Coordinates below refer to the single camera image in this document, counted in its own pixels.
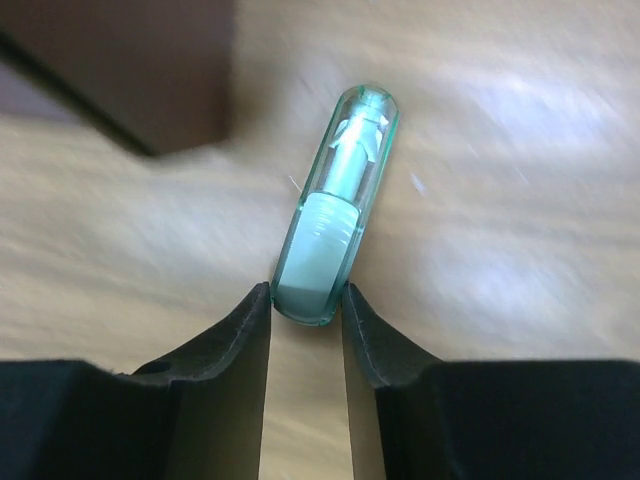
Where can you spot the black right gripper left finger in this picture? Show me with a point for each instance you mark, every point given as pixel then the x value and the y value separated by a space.
pixel 214 388

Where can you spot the small green bottle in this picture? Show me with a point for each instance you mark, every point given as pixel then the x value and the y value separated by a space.
pixel 334 207

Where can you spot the brown wooden desk organizer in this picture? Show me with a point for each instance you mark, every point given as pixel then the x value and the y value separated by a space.
pixel 153 74

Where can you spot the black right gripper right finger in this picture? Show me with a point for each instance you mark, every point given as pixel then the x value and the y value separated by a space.
pixel 393 427

